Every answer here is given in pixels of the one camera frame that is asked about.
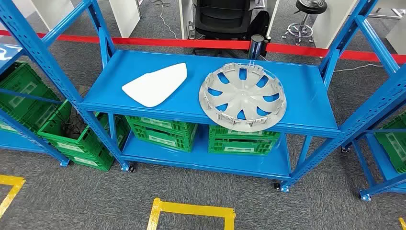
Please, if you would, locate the grey plastic wheel cover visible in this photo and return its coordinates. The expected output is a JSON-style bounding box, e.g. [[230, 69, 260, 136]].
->
[[198, 62, 288, 132]]

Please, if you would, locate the blue metal shelf rack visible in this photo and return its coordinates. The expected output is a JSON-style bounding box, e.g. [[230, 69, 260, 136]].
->
[[341, 101, 406, 202], [0, 0, 406, 193], [0, 43, 70, 167]]

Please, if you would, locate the green plastic crate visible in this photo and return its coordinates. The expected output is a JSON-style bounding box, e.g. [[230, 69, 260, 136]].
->
[[130, 125, 195, 154], [0, 101, 64, 134], [37, 99, 131, 158], [374, 111, 406, 173], [0, 62, 61, 123], [208, 125, 282, 140], [207, 136, 278, 156], [62, 139, 116, 172], [124, 115, 199, 137]]

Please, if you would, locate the white curved plastic panel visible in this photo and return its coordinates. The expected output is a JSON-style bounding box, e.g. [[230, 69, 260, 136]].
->
[[122, 62, 188, 108]]

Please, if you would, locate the red barrier belt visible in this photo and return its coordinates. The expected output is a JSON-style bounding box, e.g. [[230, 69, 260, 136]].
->
[[266, 43, 406, 65], [0, 29, 252, 50]]

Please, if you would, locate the black office chair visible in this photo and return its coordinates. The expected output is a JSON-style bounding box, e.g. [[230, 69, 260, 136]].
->
[[191, 0, 257, 58]]

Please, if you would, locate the white desk panel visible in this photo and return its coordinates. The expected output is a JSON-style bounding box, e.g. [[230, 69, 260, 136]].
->
[[109, 0, 141, 38], [266, 0, 281, 37], [312, 0, 359, 50], [178, 0, 195, 40], [30, 0, 75, 32], [385, 17, 406, 55], [11, 0, 36, 18]]

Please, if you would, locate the black backpack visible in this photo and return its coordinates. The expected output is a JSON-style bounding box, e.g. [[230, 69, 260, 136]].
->
[[247, 10, 272, 58]]

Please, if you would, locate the dark grey floor box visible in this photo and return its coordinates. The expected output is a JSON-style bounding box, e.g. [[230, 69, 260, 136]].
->
[[76, 85, 92, 97]]

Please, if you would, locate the black round stool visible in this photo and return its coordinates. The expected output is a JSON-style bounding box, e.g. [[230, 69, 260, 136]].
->
[[282, 0, 328, 47]]

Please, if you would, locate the blue chrome stanchion post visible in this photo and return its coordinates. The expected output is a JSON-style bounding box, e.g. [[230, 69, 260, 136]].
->
[[247, 34, 266, 61]]

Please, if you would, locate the white floor cable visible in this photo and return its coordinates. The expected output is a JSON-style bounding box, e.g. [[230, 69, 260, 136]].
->
[[149, 0, 181, 40], [333, 63, 384, 73]]

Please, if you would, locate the black cable bundle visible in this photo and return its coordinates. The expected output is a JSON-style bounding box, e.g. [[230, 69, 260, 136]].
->
[[60, 111, 90, 140]]

